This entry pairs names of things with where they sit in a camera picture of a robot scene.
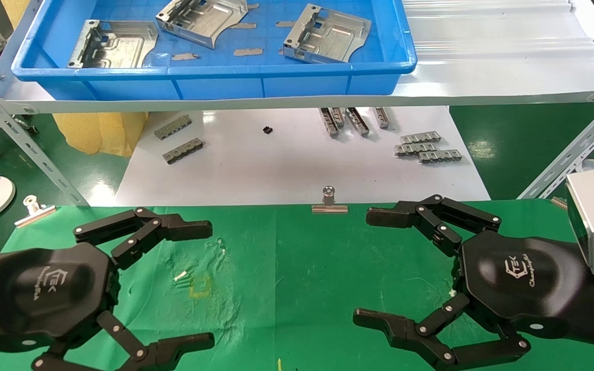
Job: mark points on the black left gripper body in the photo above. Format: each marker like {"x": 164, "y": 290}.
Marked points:
{"x": 49, "y": 288}

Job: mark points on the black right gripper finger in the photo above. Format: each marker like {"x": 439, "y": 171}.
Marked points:
{"x": 395, "y": 215}
{"x": 395, "y": 330}

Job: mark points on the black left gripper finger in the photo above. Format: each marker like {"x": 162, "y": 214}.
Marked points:
{"x": 183, "y": 228}
{"x": 183, "y": 346}

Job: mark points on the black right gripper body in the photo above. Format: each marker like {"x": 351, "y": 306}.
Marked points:
{"x": 518, "y": 283}

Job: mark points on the stamped sheet metal bracket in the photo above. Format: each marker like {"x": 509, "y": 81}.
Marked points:
{"x": 333, "y": 38}
{"x": 121, "y": 49}
{"x": 209, "y": 23}

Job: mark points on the small white scrap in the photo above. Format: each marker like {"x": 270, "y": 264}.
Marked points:
{"x": 180, "y": 276}

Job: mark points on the green cloth mat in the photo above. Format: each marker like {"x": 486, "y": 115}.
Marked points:
{"x": 302, "y": 268}

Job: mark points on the yellow mesh bag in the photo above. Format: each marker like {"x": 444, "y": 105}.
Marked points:
{"x": 98, "y": 131}

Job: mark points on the perforated white angle brace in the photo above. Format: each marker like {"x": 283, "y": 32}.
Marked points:
{"x": 575, "y": 154}
{"x": 29, "y": 149}

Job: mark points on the blue plastic tray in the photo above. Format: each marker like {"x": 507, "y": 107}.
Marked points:
{"x": 214, "y": 87}

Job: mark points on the white metal shelf board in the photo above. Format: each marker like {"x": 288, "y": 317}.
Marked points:
{"x": 482, "y": 67}

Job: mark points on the small grey metal rail part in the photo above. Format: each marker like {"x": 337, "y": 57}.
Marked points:
{"x": 413, "y": 149}
{"x": 183, "y": 151}
{"x": 172, "y": 127}
{"x": 382, "y": 117}
{"x": 328, "y": 122}
{"x": 421, "y": 137}
{"x": 357, "y": 121}
{"x": 339, "y": 116}
{"x": 440, "y": 156}

